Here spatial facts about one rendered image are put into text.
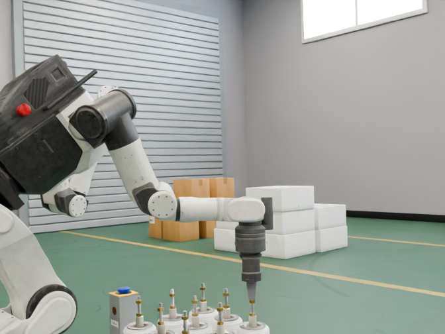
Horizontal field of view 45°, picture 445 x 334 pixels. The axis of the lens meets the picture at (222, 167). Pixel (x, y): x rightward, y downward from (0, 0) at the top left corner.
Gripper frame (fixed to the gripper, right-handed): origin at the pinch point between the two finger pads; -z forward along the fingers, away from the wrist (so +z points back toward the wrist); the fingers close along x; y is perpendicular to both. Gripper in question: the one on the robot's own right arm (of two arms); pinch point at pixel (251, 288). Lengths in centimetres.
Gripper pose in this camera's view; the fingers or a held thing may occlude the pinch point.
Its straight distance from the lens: 158.2
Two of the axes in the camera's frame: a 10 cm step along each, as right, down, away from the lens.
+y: 10.0, -0.3, -0.4
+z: -0.3, -10.0, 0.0
